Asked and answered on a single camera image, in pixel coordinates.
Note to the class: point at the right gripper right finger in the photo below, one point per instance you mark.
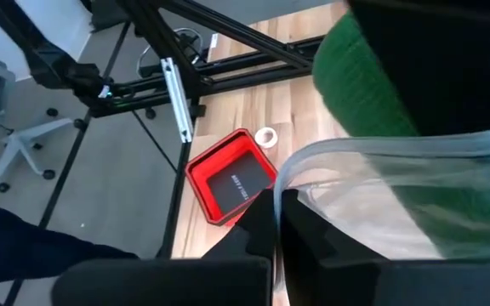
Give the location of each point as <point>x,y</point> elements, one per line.
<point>398,282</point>

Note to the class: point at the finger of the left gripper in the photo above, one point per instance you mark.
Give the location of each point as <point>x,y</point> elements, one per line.
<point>432,64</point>

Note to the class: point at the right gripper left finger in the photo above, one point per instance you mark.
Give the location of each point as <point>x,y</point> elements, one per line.
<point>164,282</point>

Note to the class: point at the clear plastic bag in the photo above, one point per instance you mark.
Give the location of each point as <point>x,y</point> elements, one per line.
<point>398,170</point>

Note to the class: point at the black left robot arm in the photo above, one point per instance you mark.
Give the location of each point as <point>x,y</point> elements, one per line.
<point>66,72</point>

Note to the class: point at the white tape roll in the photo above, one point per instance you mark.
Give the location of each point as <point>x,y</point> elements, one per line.
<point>257,138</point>

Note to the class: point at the red shallow tray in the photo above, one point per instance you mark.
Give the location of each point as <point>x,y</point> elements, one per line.
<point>238,183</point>

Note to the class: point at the person's leg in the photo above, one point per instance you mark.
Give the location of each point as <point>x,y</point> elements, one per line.
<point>24,242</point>

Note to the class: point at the silver aluminium extrusion bar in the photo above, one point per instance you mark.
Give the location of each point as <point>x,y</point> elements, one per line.
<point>177,102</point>

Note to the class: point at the white base office chair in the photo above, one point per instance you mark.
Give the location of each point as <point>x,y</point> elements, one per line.
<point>19,142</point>

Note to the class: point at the white paper tag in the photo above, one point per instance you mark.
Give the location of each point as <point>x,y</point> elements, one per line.
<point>214,40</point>

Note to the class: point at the black aluminium rig frame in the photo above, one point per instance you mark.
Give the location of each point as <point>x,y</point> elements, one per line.
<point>164,42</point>

